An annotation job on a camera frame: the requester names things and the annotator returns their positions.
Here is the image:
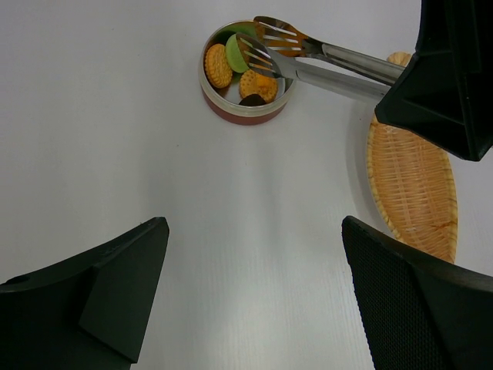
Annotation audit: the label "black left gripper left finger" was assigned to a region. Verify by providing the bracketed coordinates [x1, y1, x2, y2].
[1, 217, 169, 369]

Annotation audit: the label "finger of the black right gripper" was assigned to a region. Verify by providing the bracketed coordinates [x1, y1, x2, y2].
[375, 52, 492, 161]
[414, 0, 493, 162]

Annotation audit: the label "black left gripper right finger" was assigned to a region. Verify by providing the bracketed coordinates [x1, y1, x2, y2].
[342, 216, 492, 369]

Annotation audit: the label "stainless steel tongs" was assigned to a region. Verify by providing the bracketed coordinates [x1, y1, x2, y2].
[236, 15, 404, 103]

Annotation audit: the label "orange fish-shaped cookie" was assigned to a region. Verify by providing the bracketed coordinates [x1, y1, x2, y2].
[254, 74, 278, 103]

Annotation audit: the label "dark chocolate leaf cookie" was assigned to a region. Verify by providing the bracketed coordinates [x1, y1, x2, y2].
[239, 93, 267, 107]

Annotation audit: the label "large round dotted biscuit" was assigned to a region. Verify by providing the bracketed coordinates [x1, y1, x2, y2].
[239, 69, 259, 98]

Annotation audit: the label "green round cookie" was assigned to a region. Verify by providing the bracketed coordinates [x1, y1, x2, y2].
[225, 34, 249, 73]

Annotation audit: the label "small round sandwich cookie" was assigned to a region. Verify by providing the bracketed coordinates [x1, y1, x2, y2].
[204, 43, 233, 89]

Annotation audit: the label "boat-shaped woven basket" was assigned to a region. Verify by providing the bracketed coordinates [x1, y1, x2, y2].
[365, 52, 459, 264]

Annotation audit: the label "steel bowl with red base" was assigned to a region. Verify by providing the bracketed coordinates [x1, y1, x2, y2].
[199, 20, 296, 125]

